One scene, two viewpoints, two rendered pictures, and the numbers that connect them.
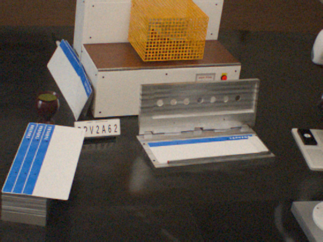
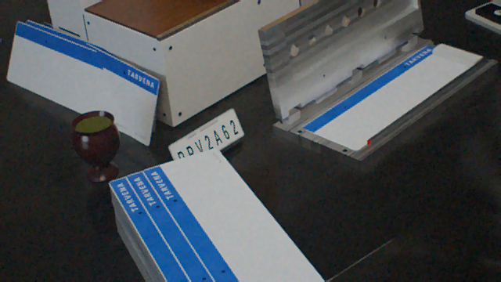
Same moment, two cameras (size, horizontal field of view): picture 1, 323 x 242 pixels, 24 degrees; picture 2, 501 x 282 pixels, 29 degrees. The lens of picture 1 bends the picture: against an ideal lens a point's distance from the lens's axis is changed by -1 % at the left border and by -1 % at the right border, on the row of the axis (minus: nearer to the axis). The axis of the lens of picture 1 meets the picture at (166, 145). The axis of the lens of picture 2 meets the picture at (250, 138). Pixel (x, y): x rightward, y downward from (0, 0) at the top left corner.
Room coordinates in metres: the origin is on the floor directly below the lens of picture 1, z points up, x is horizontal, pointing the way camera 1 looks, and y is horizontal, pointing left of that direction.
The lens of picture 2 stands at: (0.81, 0.65, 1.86)
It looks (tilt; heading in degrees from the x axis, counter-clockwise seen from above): 32 degrees down; 341
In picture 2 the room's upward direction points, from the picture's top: 6 degrees counter-clockwise
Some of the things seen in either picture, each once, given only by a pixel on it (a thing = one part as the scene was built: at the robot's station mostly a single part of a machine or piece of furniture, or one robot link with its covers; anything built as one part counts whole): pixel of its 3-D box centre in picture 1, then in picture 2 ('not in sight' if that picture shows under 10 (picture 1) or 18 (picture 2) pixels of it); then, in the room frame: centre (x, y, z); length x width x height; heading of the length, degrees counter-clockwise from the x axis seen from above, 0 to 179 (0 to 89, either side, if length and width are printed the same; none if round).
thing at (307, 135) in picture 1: (307, 136); (499, 15); (2.42, -0.50, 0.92); 0.10 x 0.05 x 0.01; 12
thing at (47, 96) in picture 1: (47, 109); (98, 147); (2.27, 0.43, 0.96); 0.09 x 0.09 x 0.11
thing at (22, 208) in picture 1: (36, 171); (195, 264); (1.90, 0.38, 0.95); 0.40 x 0.13 x 0.10; 2
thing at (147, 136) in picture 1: (206, 147); (389, 93); (2.24, -0.13, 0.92); 0.44 x 0.21 x 0.04; 114
